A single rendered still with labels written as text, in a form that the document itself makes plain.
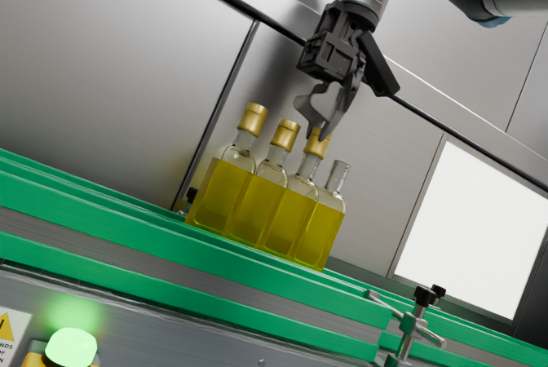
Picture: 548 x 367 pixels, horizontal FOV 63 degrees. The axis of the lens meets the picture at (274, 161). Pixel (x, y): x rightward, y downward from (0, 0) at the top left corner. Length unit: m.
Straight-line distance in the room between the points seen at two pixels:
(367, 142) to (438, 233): 0.28
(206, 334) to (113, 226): 0.16
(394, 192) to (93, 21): 0.65
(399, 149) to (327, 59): 0.33
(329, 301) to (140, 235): 0.26
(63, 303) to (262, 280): 0.22
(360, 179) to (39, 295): 0.62
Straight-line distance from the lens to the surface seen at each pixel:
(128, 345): 0.54
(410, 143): 0.99
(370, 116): 0.93
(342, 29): 0.74
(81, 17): 0.81
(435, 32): 1.08
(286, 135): 0.68
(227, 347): 0.57
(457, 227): 1.11
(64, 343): 0.48
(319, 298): 0.62
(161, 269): 0.54
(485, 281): 1.22
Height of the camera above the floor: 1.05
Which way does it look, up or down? 4 degrees up
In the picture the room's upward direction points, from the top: 23 degrees clockwise
